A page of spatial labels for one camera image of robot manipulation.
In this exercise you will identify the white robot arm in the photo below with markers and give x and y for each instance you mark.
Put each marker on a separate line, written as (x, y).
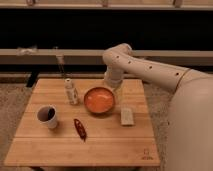
(190, 129)

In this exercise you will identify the beige sponge block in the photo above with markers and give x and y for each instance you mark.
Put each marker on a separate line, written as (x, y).
(127, 118)

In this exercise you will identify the red chili pepper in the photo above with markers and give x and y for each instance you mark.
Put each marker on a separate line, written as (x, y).
(80, 129)

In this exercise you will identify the orange bowl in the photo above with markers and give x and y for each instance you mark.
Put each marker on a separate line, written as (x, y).
(99, 100)

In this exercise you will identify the wooden bench rail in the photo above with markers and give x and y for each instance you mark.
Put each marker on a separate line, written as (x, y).
(34, 56)

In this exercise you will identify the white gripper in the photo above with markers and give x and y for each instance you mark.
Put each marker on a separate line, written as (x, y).
(113, 77)

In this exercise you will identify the white paper cup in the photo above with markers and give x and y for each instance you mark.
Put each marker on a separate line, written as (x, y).
(47, 116)

